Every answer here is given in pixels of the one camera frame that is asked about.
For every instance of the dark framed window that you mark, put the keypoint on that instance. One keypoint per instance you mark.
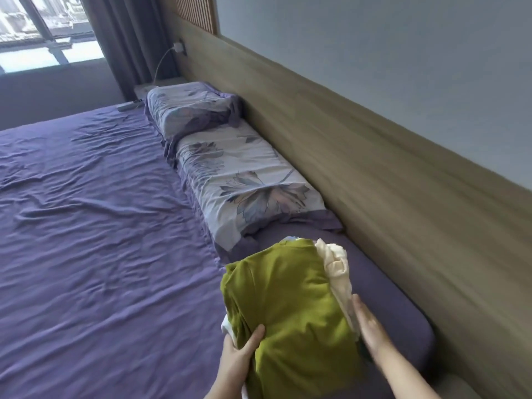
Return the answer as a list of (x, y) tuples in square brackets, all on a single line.
[(37, 20)]

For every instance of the floral pillow purple trim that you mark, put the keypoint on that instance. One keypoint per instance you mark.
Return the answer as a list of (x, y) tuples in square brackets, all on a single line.
[(241, 182), (187, 108)]

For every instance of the white plug adapter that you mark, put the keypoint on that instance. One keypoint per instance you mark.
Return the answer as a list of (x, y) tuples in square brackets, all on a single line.
[(178, 48)]

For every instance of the white bay window sill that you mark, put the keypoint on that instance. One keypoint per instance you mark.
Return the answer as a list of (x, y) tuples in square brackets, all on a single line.
[(50, 56)]

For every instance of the slatted wooden wall panel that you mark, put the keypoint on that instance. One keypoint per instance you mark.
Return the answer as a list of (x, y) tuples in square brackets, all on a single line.
[(197, 10)]

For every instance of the low beige bedside table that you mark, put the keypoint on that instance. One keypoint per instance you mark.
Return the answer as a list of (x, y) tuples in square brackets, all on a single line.
[(145, 88)]

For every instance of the person's left hand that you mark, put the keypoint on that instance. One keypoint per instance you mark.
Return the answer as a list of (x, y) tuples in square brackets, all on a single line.
[(239, 357)]

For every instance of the grey flat remote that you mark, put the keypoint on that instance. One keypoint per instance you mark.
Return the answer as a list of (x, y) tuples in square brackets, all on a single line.
[(129, 105)]

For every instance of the green garment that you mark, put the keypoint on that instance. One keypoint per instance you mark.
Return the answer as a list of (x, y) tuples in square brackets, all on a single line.
[(291, 307)]

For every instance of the grey curtain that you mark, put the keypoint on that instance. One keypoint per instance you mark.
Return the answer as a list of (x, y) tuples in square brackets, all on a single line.
[(129, 41)]

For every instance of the purple sheet bed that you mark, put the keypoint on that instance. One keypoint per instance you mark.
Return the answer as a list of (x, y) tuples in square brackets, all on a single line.
[(104, 224)]

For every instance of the pale yellow garment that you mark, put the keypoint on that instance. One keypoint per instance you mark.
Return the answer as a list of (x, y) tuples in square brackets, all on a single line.
[(338, 274)]

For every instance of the person's right forearm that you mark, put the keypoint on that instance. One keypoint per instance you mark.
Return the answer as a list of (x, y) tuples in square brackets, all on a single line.
[(407, 374)]

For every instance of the person's right hand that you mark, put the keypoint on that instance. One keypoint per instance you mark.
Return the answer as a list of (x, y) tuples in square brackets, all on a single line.
[(370, 328)]

